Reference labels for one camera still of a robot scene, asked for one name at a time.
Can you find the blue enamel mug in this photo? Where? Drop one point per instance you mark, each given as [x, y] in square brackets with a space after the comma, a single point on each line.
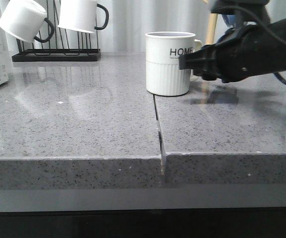
[230, 20]

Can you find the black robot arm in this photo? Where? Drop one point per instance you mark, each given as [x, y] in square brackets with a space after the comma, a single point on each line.
[252, 13]

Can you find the white mug black handle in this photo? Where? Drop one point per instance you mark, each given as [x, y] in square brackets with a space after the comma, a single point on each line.
[23, 19]
[80, 15]

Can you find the white mug black handle right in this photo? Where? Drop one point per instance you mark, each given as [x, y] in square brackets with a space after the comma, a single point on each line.
[80, 15]

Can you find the white HOME mug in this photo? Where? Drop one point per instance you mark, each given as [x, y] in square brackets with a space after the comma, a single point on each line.
[163, 76]

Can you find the white mug black handle left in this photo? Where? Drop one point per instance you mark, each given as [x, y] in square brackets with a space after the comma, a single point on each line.
[23, 19]

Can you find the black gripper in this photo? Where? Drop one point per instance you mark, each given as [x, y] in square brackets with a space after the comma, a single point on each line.
[240, 54]

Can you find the wooden mug tree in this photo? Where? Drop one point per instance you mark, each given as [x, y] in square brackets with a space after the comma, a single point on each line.
[212, 23]

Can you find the black wire mug rack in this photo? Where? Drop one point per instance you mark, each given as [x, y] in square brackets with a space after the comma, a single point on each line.
[65, 45]

